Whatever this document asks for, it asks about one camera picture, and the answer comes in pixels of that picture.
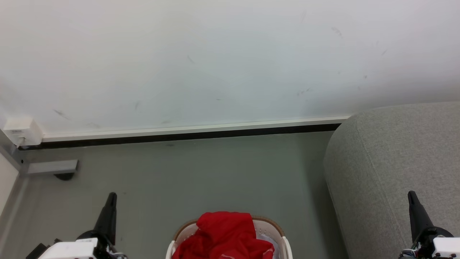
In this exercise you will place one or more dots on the white cloth in basket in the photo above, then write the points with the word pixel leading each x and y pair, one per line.
pixel 268 242

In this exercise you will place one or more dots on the red garment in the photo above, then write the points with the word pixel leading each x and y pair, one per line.
pixel 222 233

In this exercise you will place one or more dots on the grey metal furniture foot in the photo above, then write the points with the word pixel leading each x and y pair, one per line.
pixel 52 167

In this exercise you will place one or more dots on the white laundry basket brown rim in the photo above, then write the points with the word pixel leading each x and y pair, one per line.
pixel 267 227

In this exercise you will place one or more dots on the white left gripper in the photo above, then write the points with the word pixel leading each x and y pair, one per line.
pixel 72 250

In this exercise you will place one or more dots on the white wall outlet box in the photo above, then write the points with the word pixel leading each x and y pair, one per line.
pixel 22 130

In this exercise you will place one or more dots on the grey fabric sofa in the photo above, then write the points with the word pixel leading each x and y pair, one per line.
pixel 395 151

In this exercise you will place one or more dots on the grey metal frame post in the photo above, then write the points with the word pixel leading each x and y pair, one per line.
pixel 10 153

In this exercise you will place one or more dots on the white and black baseboard strip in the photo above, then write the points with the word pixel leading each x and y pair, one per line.
pixel 179 135

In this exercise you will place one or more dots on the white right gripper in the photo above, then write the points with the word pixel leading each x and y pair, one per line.
pixel 444 248

